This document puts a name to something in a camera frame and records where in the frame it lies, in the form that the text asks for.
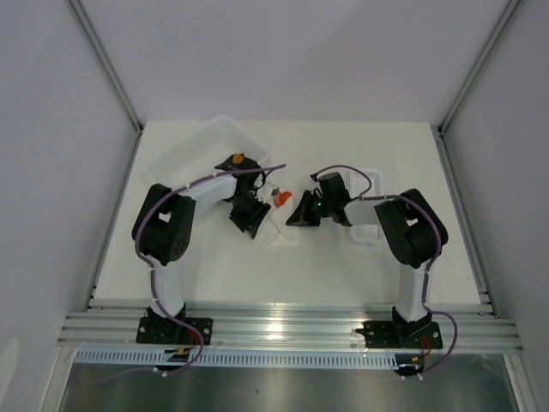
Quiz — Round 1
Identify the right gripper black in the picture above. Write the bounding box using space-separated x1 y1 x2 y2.
287 190 334 227

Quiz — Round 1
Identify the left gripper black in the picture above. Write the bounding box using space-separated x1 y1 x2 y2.
228 191 271 239

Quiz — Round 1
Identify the white paper napkin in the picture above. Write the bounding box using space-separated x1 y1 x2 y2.
255 202 299 248

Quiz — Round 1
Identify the orange plastic spoon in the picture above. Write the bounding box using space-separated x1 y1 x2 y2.
273 191 293 208

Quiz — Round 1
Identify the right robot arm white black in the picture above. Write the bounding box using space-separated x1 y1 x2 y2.
286 173 449 347

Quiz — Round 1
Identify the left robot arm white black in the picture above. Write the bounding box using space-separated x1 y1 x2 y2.
131 154 274 343

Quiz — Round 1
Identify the dark navy rolled napkin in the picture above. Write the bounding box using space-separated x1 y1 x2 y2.
232 153 244 165

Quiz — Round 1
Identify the small white utensil tray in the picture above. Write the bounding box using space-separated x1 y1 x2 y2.
348 168 384 245

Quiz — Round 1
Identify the large white plastic basket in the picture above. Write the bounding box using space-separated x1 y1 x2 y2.
144 115 269 187

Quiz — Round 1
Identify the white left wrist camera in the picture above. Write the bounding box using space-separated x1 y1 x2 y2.
262 181 280 205

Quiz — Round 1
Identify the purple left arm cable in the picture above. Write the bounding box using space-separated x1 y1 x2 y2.
135 162 287 379

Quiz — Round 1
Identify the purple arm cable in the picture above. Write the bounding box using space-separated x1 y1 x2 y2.
135 162 287 379
311 165 460 374

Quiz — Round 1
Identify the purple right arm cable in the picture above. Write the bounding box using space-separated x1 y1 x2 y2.
311 165 460 374

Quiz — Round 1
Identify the right side aluminium rail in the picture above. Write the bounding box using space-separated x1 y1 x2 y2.
431 126 500 319

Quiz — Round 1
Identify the white slotted cable duct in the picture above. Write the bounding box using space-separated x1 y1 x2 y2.
74 348 398 370

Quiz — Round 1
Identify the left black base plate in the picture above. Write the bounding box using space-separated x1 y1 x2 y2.
136 317 214 346

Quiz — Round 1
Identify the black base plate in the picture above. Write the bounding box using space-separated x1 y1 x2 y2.
355 321 443 349
136 317 214 346

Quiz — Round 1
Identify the right aluminium frame post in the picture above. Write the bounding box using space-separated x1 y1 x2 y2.
437 0 526 137

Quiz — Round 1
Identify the aluminium frame post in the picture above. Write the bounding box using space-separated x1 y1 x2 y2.
437 0 526 137
63 0 145 134

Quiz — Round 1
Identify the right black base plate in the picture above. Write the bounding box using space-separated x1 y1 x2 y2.
355 321 443 349

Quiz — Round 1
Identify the aluminium mounting rail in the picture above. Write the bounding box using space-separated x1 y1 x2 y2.
57 300 524 354

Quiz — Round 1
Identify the left aluminium frame post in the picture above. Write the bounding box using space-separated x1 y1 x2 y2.
63 0 145 134

